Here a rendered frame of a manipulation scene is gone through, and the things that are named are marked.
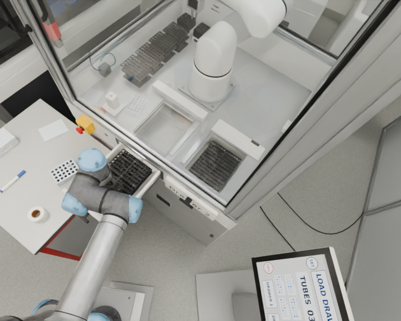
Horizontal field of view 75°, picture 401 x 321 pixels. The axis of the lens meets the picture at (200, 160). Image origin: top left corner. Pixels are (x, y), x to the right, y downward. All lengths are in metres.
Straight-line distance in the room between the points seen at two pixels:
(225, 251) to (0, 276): 1.54
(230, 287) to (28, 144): 1.56
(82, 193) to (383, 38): 0.74
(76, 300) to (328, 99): 0.65
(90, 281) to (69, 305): 0.06
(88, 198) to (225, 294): 1.46
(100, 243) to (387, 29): 0.70
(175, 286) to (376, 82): 1.85
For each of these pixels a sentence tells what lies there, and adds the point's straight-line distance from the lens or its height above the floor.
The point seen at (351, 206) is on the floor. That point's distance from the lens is 2.66.
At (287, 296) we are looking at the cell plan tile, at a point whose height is 1.06.
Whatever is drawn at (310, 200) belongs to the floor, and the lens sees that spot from 2.47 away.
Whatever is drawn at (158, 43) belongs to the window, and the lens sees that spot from 0.65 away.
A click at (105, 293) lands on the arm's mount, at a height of 0.78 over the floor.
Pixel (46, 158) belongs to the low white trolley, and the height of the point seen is 0.76.
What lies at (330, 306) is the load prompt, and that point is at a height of 1.17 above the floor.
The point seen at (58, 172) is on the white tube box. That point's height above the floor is 0.78.
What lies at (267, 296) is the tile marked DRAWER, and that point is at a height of 1.00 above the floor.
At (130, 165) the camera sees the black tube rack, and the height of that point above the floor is 0.90.
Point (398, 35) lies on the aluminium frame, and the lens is 0.41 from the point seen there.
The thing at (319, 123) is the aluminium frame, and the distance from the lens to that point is 0.51.
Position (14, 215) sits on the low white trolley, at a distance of 1.50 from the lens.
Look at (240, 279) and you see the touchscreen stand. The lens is 2.10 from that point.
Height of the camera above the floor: 2.06
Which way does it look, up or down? 64 degrees down
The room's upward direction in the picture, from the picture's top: 16 degrees clockwise
